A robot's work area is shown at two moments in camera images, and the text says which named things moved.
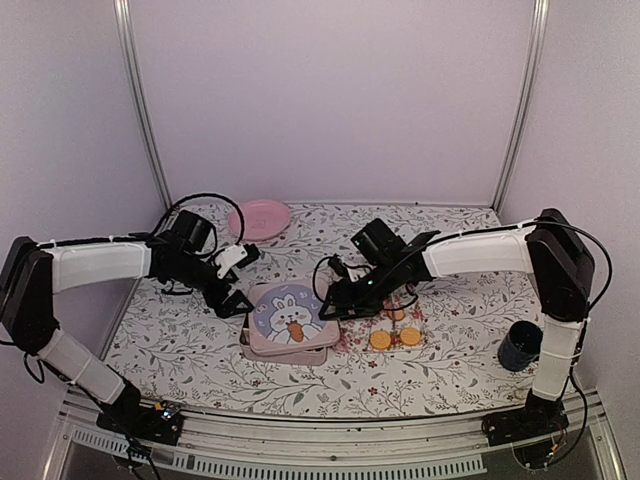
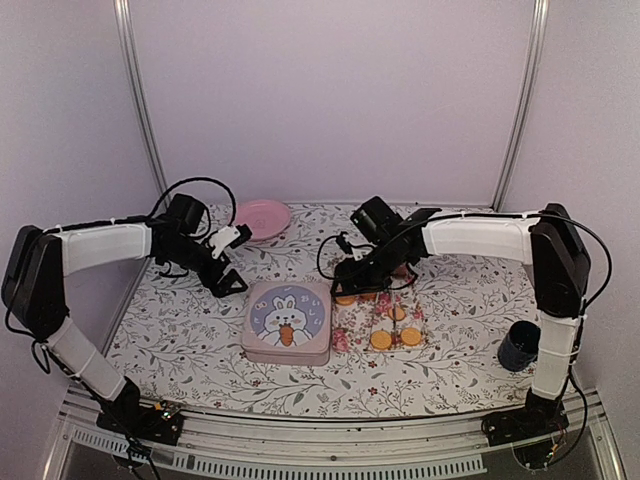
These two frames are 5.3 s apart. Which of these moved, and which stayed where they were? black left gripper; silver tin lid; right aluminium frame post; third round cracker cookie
Moved: black left gripper
Stayed: silver tin lid; third round cracker cookie; right aluminium frame post
